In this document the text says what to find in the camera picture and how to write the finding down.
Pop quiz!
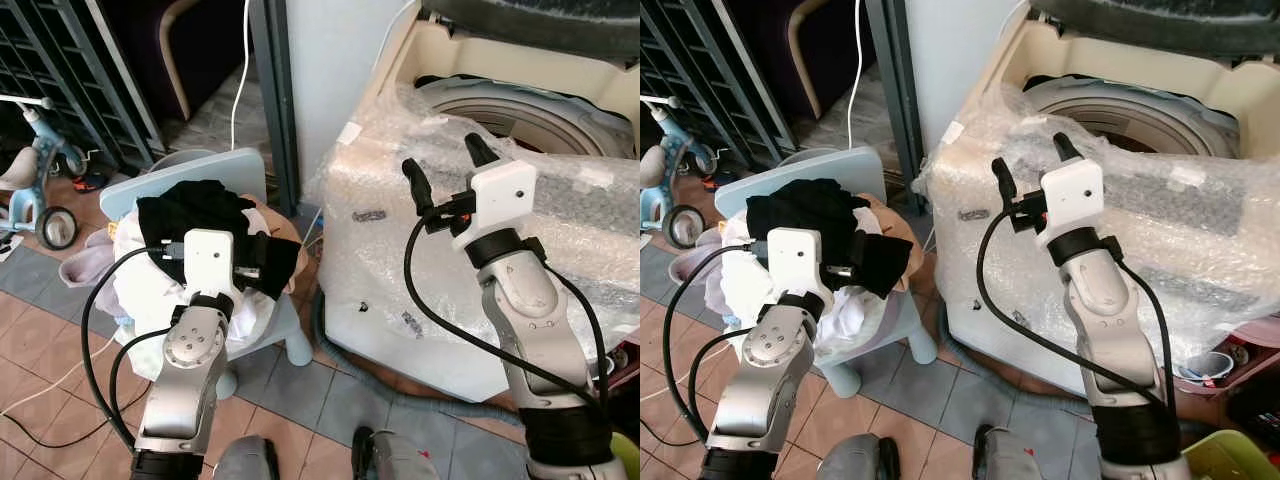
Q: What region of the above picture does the black garment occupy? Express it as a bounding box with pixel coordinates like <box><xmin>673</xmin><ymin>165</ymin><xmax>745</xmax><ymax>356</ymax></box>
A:
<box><xmin>744</xmin><ymin>179</ymin><xmax>914</xmax><ymax>300</ymax></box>
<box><xmin>136</xmin><ymin>180</ymin><xmax>302</xmax><ymax>300</ymax></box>

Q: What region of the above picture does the cream top-load washing machine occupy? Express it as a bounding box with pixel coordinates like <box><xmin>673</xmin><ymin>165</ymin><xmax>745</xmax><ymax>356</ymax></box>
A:
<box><xmin>930</xmin><ymin>0</ymin><xmax>1280</xmax><ymax>401</ymax></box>
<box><xmin>318</xmin><ymin>0</ymin><xmax>641</xmax><ymax>403</ymax></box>

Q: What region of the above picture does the tan garment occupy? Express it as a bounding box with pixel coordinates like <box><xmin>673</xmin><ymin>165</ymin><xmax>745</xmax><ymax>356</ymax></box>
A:
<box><xmin>864</xmin><ymin>194</ymin><xmax>923</xmax><ymax>263</ymax></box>
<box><xmin>244</xmin><ymin>194</ymin><xmax>307</xmax><ymax>257</ymax></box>

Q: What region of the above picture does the light blue plastic chair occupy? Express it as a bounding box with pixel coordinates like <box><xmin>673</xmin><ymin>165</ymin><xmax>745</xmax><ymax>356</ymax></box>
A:
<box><xmin>99</xmin><ymin>147</ymin><xmax>314</xmax><ymax>401</ymax></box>
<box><xmin>714</xmin><ymin>147</ymin><xmax>941</xmax><ymax>399</ymax></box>

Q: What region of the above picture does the clear bubble wrap sheet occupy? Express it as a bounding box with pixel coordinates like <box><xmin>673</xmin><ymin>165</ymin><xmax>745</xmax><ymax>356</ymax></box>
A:
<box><xmin>308</xmin><ymin>84</ymin><xmax>641</xmax><ymax>363</ymax></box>
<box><xmin>914</xmin><ymin>84</ymin><xmax>1280</xmax><ymax>336</ymax></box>

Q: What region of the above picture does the white garment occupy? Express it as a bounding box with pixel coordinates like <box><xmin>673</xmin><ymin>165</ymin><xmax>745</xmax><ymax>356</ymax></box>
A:
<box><xmin>84</xmin><ymin>224</ymin><xmax>293</xmax><ymax>382</ymax></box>
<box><xmin>704</xmin><ymin>228</ymin><xmax>883</xmax><ymax>369</ymax></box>

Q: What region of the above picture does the blue children's tricycle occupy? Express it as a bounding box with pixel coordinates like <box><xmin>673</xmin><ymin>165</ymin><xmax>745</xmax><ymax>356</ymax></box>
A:
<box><xmin>0</xmin><ymin>95</ymin><xmax>93</xmax><ymax>252</ymax></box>
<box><xmin>640</xmin><ymin>95</ymin><xmax>707</xmax><ymax>250</ymax></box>

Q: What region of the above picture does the grey left robot foot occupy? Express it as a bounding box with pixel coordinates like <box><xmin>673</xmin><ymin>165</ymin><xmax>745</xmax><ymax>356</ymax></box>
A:
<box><xmin>211</xmin><ymin>434</ymin><xmax>282</xmax><ymax>480</ymax></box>
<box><xmin>814</xmin><ymin>434</ymin><xmax>901</xmax><ymax>480</ymax></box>

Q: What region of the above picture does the grey robot foot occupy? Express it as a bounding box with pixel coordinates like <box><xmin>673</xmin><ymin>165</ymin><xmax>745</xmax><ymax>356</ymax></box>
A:
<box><xmin>211</xmin><ymin>434</ymin><xmax>282</xmax><ymax>480</ymax></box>
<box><xmin>349</xmin><ymin>425</ymin><xmax>443</xmax><ymax>480</ymax></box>
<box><xmin>971</xmin><ymin>424</ymin><xmax>1073</xmax><ymax>480</ymax></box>
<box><xmin>814</xmin><ymin>434</ymin><xmax>901</xmax><ymax>480</ymax></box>

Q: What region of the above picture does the curved tan wooden chair leg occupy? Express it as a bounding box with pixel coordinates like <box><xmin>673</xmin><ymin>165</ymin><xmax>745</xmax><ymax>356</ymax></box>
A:
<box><xmin>158</xmin><ymin>0</ymin><xmax>203</xmax><ymax>123</ymax></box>
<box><xmin>786</xmin><ymin>0</ymin><xmax>833</xmax><ymax>123</ymax></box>

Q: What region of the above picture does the dark metal folding gate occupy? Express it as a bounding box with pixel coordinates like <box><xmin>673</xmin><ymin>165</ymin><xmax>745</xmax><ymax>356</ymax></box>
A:
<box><xmin>0</xmin><ymin>0</ymin><xmax>167</xmax><ymax>173</ymax></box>
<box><xmin>640</xmin><ymin>0</ymin><xmax>793</xmax><ymax>169</ymax></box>

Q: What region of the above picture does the grey right robot foot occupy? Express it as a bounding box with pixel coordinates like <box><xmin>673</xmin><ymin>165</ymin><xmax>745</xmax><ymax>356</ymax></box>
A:
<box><xmin>349</xmin><ymin>425</ymin><xmax>443</xmax><ymax>480</ymax></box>
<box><xmin>971</xmin><ymin>424</ymin><xmax>1073</xmax><ymax>480</ymax></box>

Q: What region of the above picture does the yellow-green plastic bin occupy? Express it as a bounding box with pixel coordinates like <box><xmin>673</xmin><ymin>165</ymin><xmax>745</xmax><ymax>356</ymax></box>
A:
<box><xmin>1184</xmin><ymin>429</ymin><xmax>1280</xmax><ymax>480</ymax></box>
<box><xmin>608</xmin><ymin>430</ymin><xmax>641</xmax><ymax>480</ymax></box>

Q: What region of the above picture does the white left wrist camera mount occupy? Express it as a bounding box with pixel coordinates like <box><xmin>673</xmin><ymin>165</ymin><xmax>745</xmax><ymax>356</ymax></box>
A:
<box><xmin>183</xmin><ymin>229</ymin><xmax>242</xmax><ymax>302</ymax></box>
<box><xmin>764</xmin><ymin>229</ymin><xmax>837</xmax><ymax>303</ymax></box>

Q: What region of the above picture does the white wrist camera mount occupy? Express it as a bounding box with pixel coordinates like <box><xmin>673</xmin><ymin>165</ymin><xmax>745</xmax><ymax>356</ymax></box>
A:
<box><xmin>764</xmin><ymin>229</ymin><xmax>837</xmax><ymax>303</ymax></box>
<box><xmin>452</xmin><ymin>159</ymin><xmax>537</xmax><ymax>252</ymax></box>
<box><xmin>183</xmin><ymin>229</ymin><xmax>242</xmax><ymax>302</ymax></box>
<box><xmin>1035</xmin><ymin>159</ymin><xmax>1105</xmax><ymax>248</ymax></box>

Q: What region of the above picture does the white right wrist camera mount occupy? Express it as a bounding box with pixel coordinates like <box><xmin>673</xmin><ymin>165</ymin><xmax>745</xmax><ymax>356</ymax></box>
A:
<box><xmin>452</xmin><ymin>159</ymin><xmax>537</xmax><ymax>252</ymax></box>
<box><xmin>1035</xmin><ymin>159</ymin><xmax>1105</xmax><ymax>248</ymax></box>

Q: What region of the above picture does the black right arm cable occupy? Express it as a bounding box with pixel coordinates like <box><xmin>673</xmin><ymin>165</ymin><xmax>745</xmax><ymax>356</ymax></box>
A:
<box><xmin>974</xmin><ymin>208</ymin><xmax>1179</xmax><ymax>413</ymax></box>
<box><xmin>403</xmin><ymin>214</ymin><xmax>613</xmax><ymax>425</ymax></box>

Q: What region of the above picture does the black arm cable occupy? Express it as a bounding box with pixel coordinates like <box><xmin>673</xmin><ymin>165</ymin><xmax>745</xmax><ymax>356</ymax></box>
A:
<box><xmin>664</xmin><ymin>240</ymin><xmax>773</xmax><ymax>447</ymax></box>
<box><xmin>403</xmin><ymin>214</ymin><xmax>613</xmax><ymax>425</ymax></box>
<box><xmin>79</xmin><ymin>240</ymin><xmax>191</xmax><ymax>453</ymax></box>
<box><xmin>974</xmin><ymin>208</ymin><xmax>1179</xmax><ymax>413</ymax></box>

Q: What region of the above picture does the dark grey door frame post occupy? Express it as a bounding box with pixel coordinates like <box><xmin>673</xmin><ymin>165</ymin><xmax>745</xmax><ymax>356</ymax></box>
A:
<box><xmin>246</xmin><ymin>0</ymin><xmax>303</xmax><ymax>217</ymax></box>
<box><xmin>864</xmin><ymin>0</ymin><xmax>927</xmax><ymax>217</ymax></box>

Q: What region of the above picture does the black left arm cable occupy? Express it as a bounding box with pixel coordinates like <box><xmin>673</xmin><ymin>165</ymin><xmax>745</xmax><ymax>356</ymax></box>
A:
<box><xmin>79</xmin><ymin>240</ymin><xmax>191</xmax><ymax>453</ymax></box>
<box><xmin>664</xmin><ymin>240</ymin><xmax>773</xmax><ymax>447</ymax></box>

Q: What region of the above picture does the thin white hanging cable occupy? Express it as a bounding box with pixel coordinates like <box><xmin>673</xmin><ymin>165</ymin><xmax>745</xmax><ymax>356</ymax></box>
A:
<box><xmin>846</xmin><ymin>0</ymin><xmax>865</xmax><ymax>151</ymax></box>
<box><xmin>229</xmin><ymin>0</ymin><xmax>252</xmax><ymax>153</ymax></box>

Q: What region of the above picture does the white floor cable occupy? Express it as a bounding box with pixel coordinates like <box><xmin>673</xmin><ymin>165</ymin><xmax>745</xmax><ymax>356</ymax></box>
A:
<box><xmin>0</xmin><ymin>328</ymin><xmax>123</xmax><ymax>417</ymax></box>
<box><xmin>640</xmin><ymin>365</ymin><xmax>723</xmax><ymax>406</ymax></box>

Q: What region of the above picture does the black floor cable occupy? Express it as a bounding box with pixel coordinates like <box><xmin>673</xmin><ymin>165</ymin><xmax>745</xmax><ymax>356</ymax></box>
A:
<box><xmin>640</xmin><ymin>418</ymin><xmax>705</xmax><ymax>449</ymax></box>
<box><xmin>0</xmin><ymin>394</ymin><xmax>133</xmax><ymax>453</ymax></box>

